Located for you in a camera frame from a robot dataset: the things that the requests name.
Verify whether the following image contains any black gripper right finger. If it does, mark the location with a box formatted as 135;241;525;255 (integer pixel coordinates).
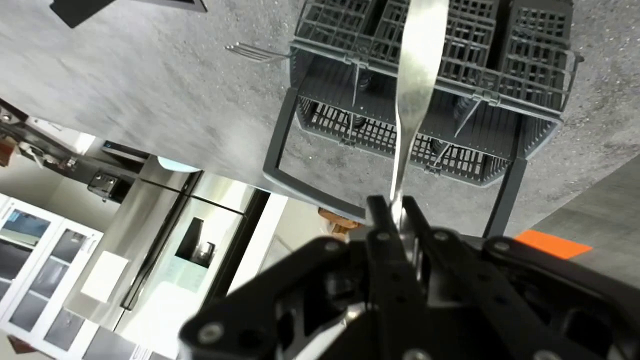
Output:
398;194;640;360

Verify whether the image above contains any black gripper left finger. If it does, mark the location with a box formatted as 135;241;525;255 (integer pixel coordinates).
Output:
178;194;417;360

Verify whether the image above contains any silver spoon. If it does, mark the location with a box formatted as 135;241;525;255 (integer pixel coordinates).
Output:
389;0;453;231

